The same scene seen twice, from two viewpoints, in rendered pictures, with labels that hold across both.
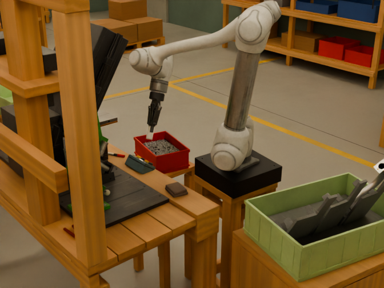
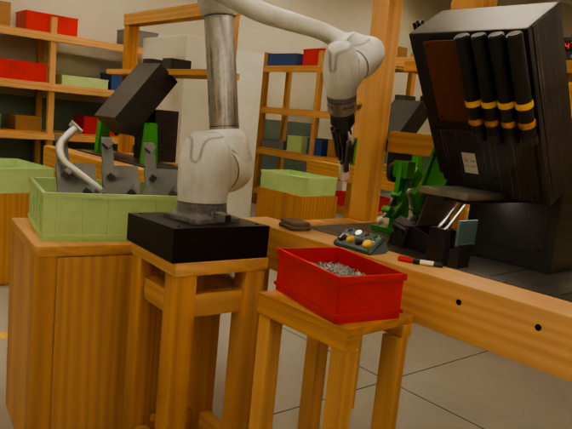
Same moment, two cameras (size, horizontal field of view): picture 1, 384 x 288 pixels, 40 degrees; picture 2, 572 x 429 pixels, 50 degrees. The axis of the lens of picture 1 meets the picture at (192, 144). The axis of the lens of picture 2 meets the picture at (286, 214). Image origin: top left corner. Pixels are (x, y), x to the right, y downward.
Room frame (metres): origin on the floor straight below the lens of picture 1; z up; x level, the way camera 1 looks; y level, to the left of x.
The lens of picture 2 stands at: (4.40, -0.02, 1.28)
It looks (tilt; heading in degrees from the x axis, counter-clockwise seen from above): 9 degrees down; 178
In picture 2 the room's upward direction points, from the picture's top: 6 degrees clockwise
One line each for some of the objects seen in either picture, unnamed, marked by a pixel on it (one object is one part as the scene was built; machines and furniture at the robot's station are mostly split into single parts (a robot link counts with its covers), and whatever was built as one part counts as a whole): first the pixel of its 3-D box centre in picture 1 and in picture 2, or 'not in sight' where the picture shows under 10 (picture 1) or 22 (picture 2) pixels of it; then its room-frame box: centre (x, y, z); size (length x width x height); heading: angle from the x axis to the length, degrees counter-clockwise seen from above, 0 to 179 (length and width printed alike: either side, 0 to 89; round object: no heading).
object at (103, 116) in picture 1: (78, 124); (479, 194); (2.57, 0.60, 1.11); 0.39 x 0.16 x 0.03; 131
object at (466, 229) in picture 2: not in sight; (465, 243); (2.61, 0.56, 0.97); 0.10 x 0.02 x 0.14; 131
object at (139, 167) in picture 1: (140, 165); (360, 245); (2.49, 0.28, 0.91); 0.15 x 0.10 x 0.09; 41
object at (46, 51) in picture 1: (43, 58); not in sight; (2.08, 0.60, 1.59); 0.15 x 0.07 x 0.07; 41
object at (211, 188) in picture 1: (235, 180); (198, 254); (2.48, -0.23, 0.83); 0.32 x 0.32 x 0.04; 36
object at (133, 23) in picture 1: (123, 24); not in sight; (9.04, 1.19, 0.37); 1.20 x 0.80 x 0.74; 137
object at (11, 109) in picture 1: (34, 142); (524, 208); (2.43, 0.80, 1.07); 0.30 x 0.18 x 0.34; 41
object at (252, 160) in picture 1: (233, 155); (205, 211); (2.49, -0.22, 0.97); 0.22 x 0.18 x 0.06; 44
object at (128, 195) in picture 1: (72, 173); (464, 259); (2.44, 0.62, 0.89); 1.10 x 0.42 x 0.02; 41
